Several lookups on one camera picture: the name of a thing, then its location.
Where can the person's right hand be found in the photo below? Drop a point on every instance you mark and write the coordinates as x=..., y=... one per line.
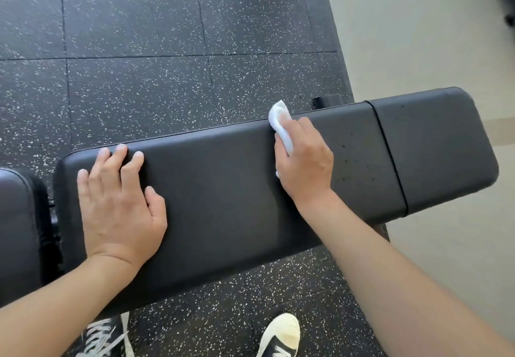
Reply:
x=308, y=163

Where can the person's left hand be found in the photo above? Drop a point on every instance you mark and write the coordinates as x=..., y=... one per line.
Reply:
x=116, y=216

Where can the person's right thumb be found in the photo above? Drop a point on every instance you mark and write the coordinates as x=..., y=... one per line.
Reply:
x=281, y=155

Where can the person's left little finger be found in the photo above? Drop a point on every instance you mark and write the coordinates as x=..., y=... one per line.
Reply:
x=83, y=188

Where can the person's left middle finger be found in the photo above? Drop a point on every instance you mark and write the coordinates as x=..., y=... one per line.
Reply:
x=118, y=161

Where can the person's left thumb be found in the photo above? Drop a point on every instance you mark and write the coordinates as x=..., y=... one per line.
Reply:
x=157, y=208

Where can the white wipe cloth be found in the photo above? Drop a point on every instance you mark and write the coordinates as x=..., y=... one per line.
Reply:
x=279, y=117

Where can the person's left forearm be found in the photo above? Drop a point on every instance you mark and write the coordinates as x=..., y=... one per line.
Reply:
x=56, y=308

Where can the person's right forearm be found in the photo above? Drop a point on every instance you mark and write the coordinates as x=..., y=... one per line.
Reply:
x=402, y=288

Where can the long black bench pad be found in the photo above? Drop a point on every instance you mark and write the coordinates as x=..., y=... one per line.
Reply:
x=225, y=192

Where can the short black bench seat pad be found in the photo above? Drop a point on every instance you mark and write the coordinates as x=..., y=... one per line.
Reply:
x=18, y=232

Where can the person's left black sneaker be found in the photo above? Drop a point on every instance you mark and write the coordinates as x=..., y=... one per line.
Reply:
x=102, y=336

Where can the person's black sneaker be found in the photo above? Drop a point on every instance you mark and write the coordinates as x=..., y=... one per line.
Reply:
x=102, y=336
x=279, y=336

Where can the person's right black sneaker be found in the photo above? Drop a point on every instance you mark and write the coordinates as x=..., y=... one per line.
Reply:
x=279, y=336

